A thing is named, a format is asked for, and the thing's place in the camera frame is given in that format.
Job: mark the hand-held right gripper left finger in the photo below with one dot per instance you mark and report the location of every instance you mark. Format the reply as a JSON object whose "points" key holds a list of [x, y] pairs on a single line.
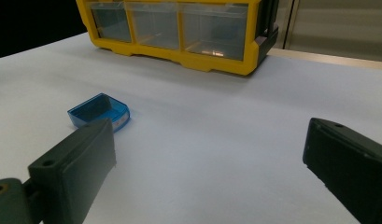
{"points": [[73, 168]]}

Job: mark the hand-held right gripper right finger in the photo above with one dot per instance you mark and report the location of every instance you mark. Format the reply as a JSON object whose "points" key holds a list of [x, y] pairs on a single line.
{"points": [[350, 161]]}

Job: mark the clear plastic drawer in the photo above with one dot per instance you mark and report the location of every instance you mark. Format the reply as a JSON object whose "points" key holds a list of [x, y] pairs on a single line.
{"points": [[156, 26], [215, 31], [110, 21]]}

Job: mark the small blue plastic box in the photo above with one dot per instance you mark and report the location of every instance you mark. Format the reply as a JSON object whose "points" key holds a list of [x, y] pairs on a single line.
{"points": [[100, 109]]}

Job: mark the yellow drawer organizer cabinet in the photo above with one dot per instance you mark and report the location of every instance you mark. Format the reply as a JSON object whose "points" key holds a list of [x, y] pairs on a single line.
{"points": [[191, 59]]}

